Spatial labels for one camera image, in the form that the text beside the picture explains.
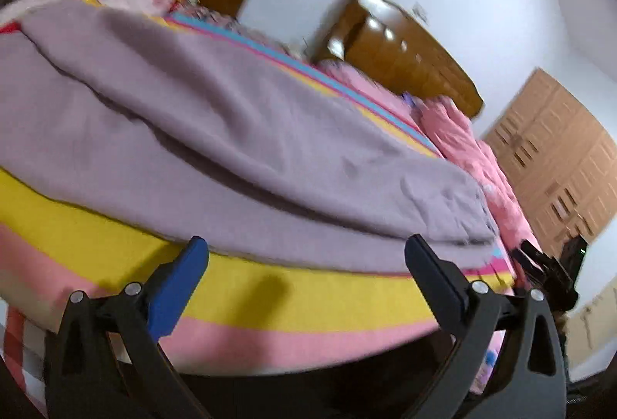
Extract lilac purple pants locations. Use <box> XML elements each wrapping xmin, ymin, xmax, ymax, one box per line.
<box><xmin>1</xmin><ymin>0</ymin><xmax>499</xmax><ymax>274</ymax></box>

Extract rainbow striped bed sheet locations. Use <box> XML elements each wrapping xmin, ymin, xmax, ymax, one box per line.
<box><xmin>0</xmin><ymin>0</ymin><xmax>517</xmax><ymax>376</ymax></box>

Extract pink comforter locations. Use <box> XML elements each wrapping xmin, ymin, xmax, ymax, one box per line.
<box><xmin>417</xmin><ymin>96</ymin><xmax>541</xmax><ymax>250</ymax></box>

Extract plaid checkered bed sheet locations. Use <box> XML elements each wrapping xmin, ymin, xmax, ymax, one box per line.
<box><xmin>1</xmin><ymin>300</ymin><xmax>47</xmax><ymax>418</ymax></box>

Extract light wooden wardrobe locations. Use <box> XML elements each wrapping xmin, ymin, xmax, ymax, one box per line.
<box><xmin>484</xmin><ymin>68</ymin><xmax>616</xmax><ymax>256</ymax></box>

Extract glossy brown wooden headboard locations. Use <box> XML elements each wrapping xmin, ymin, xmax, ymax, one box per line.
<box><xmin>312</xmin><ymin>0</ymin><xmax>484</xmax><ymax>119</ymax></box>

